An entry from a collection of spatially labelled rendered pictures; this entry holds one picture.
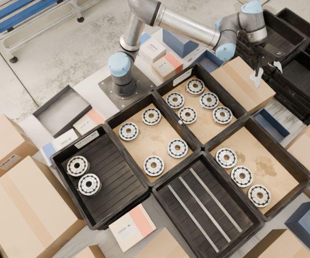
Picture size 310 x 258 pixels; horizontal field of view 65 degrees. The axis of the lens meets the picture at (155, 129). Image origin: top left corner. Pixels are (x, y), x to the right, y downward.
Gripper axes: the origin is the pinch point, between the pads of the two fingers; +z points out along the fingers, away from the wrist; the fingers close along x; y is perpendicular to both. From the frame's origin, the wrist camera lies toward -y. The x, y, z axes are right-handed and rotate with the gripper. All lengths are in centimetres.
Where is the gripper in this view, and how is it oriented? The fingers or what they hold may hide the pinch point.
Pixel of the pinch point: (270, 81)
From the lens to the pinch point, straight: 127.0
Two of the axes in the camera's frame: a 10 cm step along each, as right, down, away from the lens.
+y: -3.6, -2.8, 8.9
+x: -8.5, 4.9, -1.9
